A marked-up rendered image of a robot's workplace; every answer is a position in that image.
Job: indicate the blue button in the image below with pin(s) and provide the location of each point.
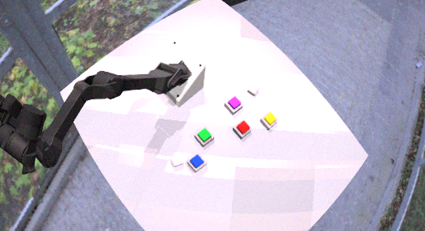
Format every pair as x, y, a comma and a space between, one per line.
196, 162

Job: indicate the red button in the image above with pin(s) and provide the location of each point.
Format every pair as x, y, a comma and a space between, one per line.
242, 129

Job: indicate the green button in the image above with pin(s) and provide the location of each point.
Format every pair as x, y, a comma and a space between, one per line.
204, 136

